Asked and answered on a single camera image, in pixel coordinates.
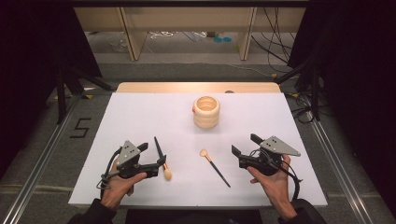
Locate right hand-held gripper cable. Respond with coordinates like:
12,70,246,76
253,148,304,202

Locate light wooden shelf unit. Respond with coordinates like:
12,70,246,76
74,7,307,62

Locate black curtain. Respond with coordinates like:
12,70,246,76
287,0,396,217
0,0,104,180

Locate small-headed black makeup brush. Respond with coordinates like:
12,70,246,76
199,148,232,189

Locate black floor cables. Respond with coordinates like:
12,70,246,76
287,92,315,124

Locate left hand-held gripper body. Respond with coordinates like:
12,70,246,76
116,140,160,179

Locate wooden table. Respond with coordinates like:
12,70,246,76
115,81,282,94

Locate white table mat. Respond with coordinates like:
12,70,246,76
67,91,329,208

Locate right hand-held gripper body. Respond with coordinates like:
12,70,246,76
237,135,302,176

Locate hanging black cables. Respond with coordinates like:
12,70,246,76
250,7,297,75

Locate person's right hand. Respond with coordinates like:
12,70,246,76
247,154,298,222

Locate large-headed black makeup brush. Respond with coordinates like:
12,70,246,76
153,135,173,182

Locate ribbed wooden brush holder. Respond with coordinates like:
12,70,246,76
191,95,221,130

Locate white cord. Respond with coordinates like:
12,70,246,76
148,30,176,40

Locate hand-held gripper cable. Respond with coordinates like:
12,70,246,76
253,148,304,202
95,147,123,200

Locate person's left hand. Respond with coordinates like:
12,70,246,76
100,160,148,212

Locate left hand-held gripper cable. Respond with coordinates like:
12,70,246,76
95,147,123,200

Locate aluminium rail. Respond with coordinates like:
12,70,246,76
308,119,375,224
0,95,82,224

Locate black metal stand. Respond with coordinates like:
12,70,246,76
55,60,114,125
274,54,322,122

